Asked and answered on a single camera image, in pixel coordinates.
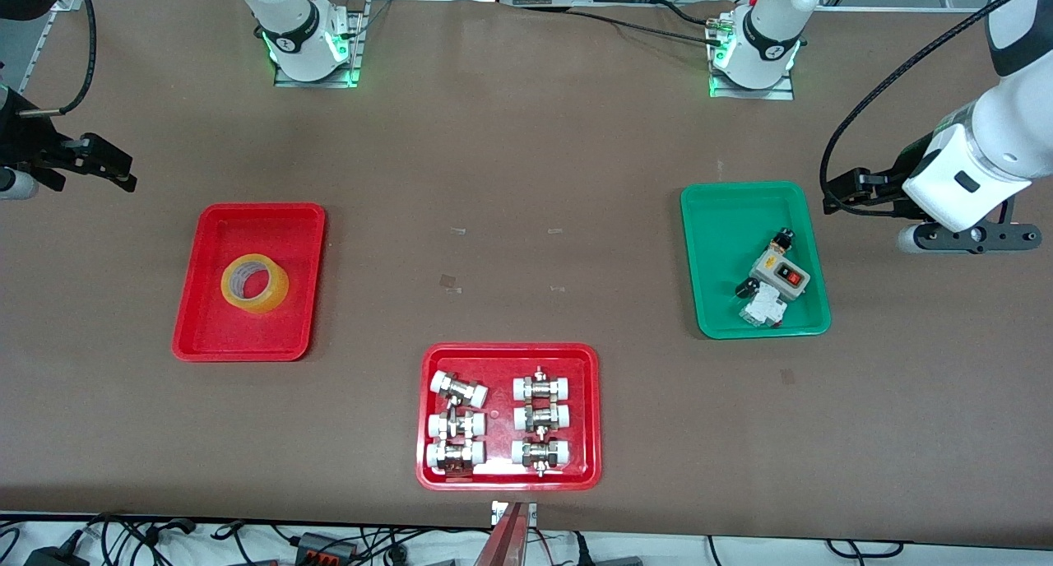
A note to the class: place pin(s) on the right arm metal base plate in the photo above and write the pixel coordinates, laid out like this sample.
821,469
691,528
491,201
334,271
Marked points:
355,48

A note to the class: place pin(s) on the grey switch box red button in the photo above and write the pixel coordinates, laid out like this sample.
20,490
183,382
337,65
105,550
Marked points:
780,274

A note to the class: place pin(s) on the black round knob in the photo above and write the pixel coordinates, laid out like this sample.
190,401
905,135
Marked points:
748,288

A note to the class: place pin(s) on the green plastic tray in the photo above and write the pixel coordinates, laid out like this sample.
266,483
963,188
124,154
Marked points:
724,253

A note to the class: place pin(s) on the empty red plastic tray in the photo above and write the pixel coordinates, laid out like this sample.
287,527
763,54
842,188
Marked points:
247,336

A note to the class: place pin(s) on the black box orange connectors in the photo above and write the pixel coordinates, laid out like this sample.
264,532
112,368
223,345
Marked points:
325,548

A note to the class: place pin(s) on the red tray holding fittings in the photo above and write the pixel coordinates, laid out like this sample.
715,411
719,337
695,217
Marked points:
500,410

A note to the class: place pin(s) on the red metal bar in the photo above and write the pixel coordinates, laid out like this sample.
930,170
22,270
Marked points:
503,541

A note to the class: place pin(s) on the aluminium corner post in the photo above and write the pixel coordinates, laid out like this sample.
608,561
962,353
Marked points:
70,1

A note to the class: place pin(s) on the black power adapter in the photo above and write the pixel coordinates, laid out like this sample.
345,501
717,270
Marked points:
53,558

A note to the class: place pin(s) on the yellow clear tape roll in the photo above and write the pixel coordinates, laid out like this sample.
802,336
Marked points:
276,290

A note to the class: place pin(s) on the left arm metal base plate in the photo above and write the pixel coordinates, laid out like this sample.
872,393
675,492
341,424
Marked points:
753,94

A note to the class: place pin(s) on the black knob with brass shaft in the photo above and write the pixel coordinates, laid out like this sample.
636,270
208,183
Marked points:
782,239

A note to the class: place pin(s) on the small silver bracket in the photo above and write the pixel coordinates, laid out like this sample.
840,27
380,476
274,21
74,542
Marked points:
497,512

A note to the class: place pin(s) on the white circuit breaker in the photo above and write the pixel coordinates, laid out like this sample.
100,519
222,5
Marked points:
761,309

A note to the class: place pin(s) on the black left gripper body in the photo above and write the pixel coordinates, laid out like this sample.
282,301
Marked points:
894,183

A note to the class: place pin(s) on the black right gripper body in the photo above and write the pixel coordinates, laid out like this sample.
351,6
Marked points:
23,141

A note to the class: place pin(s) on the metal pipe fitting white caps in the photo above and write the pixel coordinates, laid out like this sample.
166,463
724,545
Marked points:
540,453
542,387
455,456
542,418
456,425
459,389

